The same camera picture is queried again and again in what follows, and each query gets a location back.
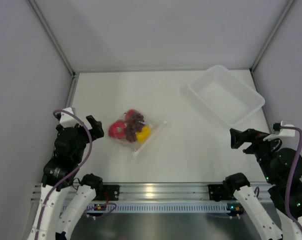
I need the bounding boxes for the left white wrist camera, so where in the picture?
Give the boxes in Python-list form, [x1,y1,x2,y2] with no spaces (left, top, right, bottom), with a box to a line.
[56,112,78,128]

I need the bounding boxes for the clear zip top bag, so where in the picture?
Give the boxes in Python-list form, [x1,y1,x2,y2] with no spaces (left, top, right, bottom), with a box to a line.
[108,109,168,157]

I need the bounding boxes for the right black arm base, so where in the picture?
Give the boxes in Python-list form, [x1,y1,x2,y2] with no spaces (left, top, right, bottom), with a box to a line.
[207,184,232,202]

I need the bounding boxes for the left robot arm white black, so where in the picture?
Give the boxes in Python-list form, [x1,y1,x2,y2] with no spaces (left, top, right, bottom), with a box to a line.
[27,110,104,240]

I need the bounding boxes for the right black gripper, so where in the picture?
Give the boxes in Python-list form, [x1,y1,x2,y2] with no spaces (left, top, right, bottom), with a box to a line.
[229,127,284,183]

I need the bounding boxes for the yellow fake bell pepper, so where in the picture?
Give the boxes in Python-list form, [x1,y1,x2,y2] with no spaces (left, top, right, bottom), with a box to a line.
[135,125,151,144]

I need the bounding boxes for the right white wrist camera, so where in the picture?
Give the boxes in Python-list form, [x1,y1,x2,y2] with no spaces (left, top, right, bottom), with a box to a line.
[263,120,295,142]

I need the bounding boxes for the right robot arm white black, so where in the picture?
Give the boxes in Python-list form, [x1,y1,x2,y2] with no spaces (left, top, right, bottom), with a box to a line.
[222,123,302,240]

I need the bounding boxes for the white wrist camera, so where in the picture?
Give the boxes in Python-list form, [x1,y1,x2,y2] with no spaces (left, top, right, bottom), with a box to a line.
[263,120,295,142]
[56,112,78,128]

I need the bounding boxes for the white slotted cable duct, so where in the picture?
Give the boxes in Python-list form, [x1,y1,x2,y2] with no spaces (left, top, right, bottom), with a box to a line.
[87,202,234,214]

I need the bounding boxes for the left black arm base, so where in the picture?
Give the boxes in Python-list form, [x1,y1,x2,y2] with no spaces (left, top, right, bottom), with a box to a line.
[100,184,120,202]

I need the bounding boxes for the aluminium mounting rail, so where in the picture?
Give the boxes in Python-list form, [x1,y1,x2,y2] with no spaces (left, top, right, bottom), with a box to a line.
[30,181,277,202]

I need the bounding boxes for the purple fake grapes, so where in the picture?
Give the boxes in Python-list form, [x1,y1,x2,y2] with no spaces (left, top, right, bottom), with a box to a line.
[125,112,145,143]

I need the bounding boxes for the red fake strawberry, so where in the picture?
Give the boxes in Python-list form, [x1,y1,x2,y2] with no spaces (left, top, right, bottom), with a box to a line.
[108,119,127,139]

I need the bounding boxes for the white plastic basket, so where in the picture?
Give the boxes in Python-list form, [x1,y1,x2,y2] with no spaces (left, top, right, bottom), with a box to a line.
[187,65,265,127]

